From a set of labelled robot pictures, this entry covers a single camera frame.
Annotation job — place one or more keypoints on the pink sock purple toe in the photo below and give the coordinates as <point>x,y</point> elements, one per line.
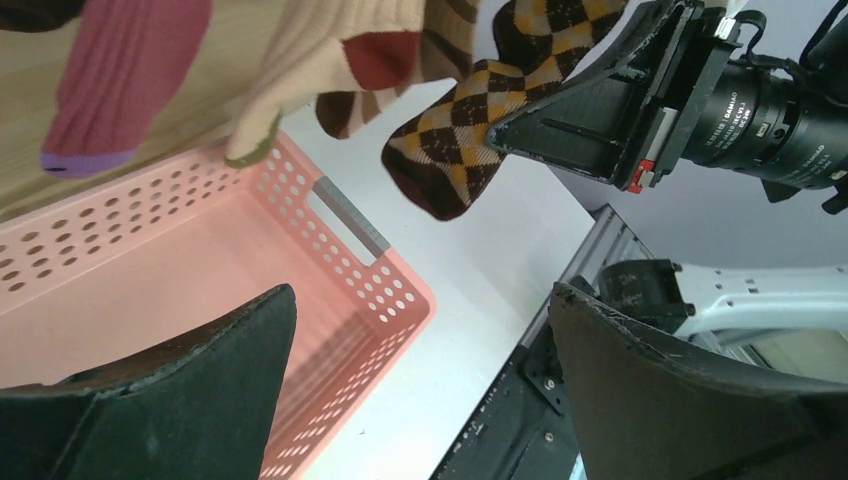
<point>127,62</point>

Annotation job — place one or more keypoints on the brown beige striped sock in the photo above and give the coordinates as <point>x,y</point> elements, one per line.
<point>386,64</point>

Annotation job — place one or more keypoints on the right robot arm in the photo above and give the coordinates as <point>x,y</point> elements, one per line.
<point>687,300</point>

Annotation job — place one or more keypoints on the wooden hanger rack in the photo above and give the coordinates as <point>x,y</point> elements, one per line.
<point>36,40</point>

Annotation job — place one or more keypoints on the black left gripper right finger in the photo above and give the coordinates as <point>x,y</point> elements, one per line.
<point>647,405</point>

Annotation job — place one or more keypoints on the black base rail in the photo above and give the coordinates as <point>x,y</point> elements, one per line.
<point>522,427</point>

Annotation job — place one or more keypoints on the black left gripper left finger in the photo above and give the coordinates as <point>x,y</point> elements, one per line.
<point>197,406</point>

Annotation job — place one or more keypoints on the brown yellow argyle sock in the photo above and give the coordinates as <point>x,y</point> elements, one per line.
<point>439,159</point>

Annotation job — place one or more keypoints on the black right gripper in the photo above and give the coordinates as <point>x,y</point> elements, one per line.
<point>667,89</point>

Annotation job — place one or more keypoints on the pink perforated plastic basket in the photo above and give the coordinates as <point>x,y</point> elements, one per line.
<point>134,262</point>

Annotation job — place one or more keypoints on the beige striped sock red heel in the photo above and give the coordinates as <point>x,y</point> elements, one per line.
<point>304,59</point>

